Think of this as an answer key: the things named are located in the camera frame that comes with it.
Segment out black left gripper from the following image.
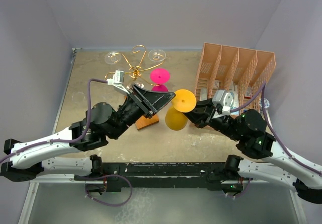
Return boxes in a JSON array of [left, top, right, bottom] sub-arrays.
[[109, 84, 175, 140]]

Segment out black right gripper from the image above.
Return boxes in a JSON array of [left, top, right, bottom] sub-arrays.
[[175, 97, 242, 141]]

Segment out yellow plastic goblet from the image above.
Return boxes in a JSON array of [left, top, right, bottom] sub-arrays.
[[165, 89, 197, 131]]

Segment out clear wine glass front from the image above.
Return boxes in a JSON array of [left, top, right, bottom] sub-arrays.
[[126, 81, 145, 89]]

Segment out clear wine glass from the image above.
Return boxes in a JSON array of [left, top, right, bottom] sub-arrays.
[[148, 49, 166, 62], [104, 51, 122, 65], [126, 81, 145, 89]]

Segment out magenta plastic goblet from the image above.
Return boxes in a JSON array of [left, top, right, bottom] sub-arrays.
[[150, 68, 171, 92]]

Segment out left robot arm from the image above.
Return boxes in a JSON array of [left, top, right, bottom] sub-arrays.
[[1, 85, 175, 182]]

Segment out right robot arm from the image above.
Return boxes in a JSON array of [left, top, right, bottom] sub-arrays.
[[185, 99, 321, 204]]

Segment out wooden rack base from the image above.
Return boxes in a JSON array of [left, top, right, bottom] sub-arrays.
[[135, 115, 159, 131]]

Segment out peach plastic file organizer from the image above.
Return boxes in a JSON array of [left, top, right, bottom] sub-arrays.
[[195, 43, 276, 105]]

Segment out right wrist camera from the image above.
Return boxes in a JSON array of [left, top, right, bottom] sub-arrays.
[[212, 89, 239, 115]]

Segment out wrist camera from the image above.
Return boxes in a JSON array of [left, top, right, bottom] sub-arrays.
[[105, 70, 129, 96], [212, 89, 239, 115]]

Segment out gold wire glass rack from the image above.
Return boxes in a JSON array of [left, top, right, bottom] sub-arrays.
[[121, 45, 165, 86]]

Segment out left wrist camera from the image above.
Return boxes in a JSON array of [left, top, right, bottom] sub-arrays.
[[105, 70, 129, 96]]

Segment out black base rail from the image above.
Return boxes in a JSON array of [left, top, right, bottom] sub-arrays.
[[87, 162, 248, 193]]

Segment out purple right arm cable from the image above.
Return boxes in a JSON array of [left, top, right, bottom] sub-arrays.
[[225, 83, 322, 199]]

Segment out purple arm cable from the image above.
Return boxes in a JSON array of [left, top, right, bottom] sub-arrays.
[[0, 78, 133, 206], [225, 83, 322, 199]]

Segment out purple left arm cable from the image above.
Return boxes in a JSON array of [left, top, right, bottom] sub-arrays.
[[0, 78, 133, 206]]

